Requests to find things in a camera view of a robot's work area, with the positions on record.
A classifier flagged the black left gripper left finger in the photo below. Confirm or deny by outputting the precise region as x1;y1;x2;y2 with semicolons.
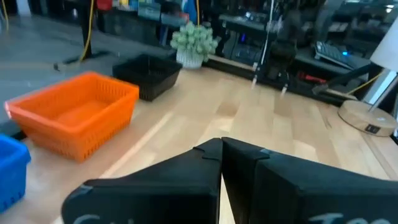
61;138;223;224

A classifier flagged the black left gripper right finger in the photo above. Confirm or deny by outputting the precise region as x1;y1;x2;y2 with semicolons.
222;137;398;224

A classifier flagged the orange plastic basket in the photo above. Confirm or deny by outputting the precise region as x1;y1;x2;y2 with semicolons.
4;70;140;163

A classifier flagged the red box on shelf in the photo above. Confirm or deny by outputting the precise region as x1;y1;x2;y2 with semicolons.
95;0;113;12

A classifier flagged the red tool on desk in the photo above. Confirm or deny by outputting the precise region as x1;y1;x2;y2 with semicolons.
297;71;328;85

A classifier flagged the black computer keyboard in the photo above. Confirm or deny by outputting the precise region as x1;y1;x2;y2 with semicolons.
313;40;357;70

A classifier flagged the green plant in white pot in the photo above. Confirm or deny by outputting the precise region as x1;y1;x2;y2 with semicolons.
170;21;218;70

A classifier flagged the white lamp with wooden base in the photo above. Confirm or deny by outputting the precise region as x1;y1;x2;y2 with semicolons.
337;18;398;138

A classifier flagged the black plastic basket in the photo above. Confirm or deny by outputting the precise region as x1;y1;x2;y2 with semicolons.
112;54;183;102

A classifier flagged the blue plastic basket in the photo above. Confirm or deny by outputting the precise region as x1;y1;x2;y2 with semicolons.
0;133;32;214

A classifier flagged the black floor stand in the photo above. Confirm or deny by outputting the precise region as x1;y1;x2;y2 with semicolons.
52;0;111;72

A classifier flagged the yellow cable by lamp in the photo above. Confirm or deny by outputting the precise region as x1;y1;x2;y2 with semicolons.
345;70;386;96

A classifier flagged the yellow hanging cable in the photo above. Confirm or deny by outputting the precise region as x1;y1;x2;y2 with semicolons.
78;0;96;63

